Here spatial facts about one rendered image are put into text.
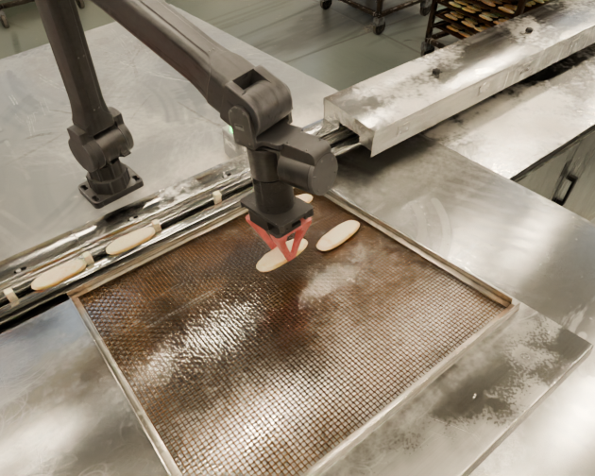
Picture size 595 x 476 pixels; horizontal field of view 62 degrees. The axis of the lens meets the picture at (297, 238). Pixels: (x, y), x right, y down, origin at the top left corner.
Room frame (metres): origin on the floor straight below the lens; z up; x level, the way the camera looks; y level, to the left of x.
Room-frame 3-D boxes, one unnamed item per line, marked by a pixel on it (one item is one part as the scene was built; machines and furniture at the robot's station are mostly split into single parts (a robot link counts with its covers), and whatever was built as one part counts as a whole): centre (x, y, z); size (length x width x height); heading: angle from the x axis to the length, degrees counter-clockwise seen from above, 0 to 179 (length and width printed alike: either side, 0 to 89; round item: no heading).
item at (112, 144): (0.85, 0.40, 0.94); 0.09 x 0.05 x 0.10; 52
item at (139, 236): (0.66, 0.32, 0.86); 0.10 x 0.04 x 0.01; 128
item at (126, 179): (0.86, 0.42, 0.86); 0.12 x 0.09 x 0.08; 134
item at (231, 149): (0.98, 0.13, 0.84); 0.08 x 0.08 x 0.11; 38
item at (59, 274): (0.58, 0.43, 0.86); 0.10 x 0.04 x 0.01; 128
